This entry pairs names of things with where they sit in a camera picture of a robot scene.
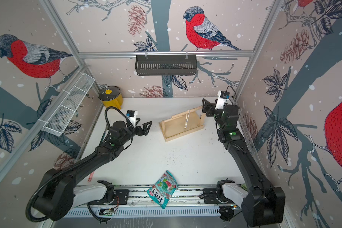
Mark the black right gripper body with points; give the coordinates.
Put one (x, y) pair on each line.
(213, 111)

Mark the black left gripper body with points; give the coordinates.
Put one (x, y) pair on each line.
(137, 131)

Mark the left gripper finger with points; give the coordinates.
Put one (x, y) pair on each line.
(145, 131)
(147, 125)

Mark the wooden jewelry display stand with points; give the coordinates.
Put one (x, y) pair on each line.
(182, 124)

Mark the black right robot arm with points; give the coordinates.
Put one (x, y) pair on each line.
(261, 203)

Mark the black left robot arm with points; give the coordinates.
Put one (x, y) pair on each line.
(56, 194)

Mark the yellow pot with lid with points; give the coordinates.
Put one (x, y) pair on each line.
(111, 96)

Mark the black hanging metal basket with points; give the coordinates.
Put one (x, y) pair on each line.
(166, 65)

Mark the green Foxs candy bag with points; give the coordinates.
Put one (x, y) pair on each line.
(163, 189)

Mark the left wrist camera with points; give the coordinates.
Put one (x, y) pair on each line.
(131, 115)

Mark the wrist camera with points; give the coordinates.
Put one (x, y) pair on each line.
(223, 96)
(131, 115)

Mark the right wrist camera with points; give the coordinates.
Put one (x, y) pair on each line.
(223, 96)

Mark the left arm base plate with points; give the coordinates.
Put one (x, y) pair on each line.
(118, 197)

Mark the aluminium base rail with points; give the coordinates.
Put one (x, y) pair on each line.
(102, 194)

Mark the white wire mesh shelf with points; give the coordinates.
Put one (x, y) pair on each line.
(60, 122)

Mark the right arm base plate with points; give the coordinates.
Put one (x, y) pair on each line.
(210, 196)

